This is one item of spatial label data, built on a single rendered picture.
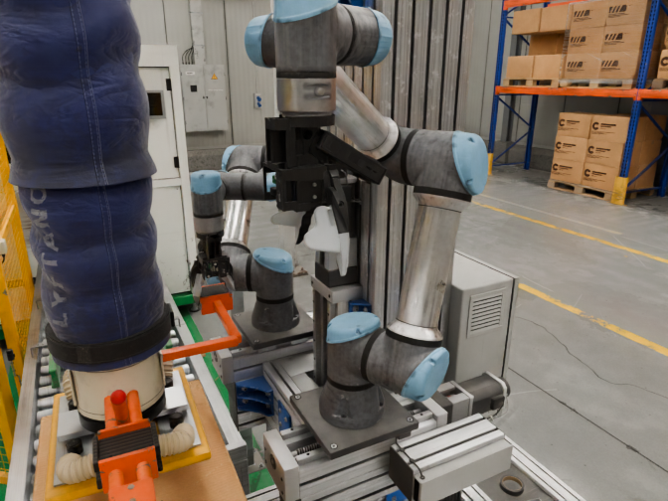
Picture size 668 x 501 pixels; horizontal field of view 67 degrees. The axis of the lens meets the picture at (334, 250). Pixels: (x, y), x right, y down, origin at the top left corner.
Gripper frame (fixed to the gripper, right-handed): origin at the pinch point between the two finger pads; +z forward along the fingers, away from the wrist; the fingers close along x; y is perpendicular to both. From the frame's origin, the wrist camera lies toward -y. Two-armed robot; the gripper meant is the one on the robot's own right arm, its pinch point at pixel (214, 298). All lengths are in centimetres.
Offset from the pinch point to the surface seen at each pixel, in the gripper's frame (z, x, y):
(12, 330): 55, -71, -129
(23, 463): 59, -59, -31
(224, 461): 24.2, -7.6, 35.8
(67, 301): -21, -32, 37
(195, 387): 24.1, -7.9, 3.7
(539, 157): 92, 779, -609
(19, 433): 59, -61, -48
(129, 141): -48, -19, 38
